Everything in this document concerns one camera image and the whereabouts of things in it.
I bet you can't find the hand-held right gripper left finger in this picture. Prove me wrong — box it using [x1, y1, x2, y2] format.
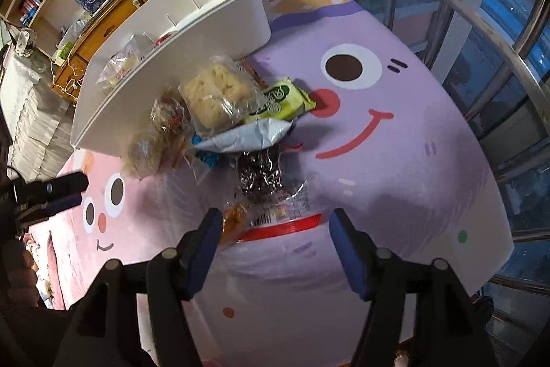
[60, 208, 224, 367]

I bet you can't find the person's left hand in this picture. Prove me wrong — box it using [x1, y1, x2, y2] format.
[0, 240, 41, 307]

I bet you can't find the steel window railing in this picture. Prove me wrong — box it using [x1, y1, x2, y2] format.
[262, 0, 550, 350]

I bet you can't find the small yellow cake packet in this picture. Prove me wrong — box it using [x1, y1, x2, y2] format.
[97, 36, 144, 90]

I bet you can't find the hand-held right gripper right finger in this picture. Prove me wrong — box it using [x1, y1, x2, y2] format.
[329, 208, 491, 367]

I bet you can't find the green snack packet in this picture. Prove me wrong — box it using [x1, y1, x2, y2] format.
[243, 78, 316, 122]

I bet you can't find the white plastic storage bin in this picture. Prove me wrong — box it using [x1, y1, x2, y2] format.
[70, 0, 271, 150]

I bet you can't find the yellow sponge cake packet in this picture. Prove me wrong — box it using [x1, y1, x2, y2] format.
[178, 55, 267, 138]

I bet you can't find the red-edged clear snack packet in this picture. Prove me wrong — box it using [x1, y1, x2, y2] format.
[221, 148, 323, 249]

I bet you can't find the white lace cloth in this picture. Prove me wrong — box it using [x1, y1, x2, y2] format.
[0, 49, 78, 179]

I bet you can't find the dark muffin packet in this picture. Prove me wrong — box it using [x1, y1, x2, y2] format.
[150, 89, 194, 170]

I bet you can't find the blue silver snack packet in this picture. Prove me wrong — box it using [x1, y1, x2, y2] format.
[191, 118, 297, 170]

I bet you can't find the white printed pouch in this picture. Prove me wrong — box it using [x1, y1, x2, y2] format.
[15, 29, 37, 56]

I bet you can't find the pale round pastry packet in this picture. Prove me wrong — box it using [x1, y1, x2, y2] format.
[122, 132, 166, 179]

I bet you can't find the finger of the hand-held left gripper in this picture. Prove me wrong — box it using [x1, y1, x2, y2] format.
[13, 171, 89, 206]
[26, 193, 83, 222]

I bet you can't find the white charger cable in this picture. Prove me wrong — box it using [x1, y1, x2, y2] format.
[52, 57, 82, 97]

